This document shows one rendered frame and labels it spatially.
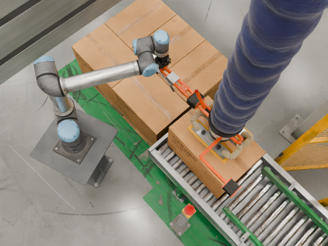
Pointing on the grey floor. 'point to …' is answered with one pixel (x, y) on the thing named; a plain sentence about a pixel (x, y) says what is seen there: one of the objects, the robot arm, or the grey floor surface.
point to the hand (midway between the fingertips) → (159, 66)
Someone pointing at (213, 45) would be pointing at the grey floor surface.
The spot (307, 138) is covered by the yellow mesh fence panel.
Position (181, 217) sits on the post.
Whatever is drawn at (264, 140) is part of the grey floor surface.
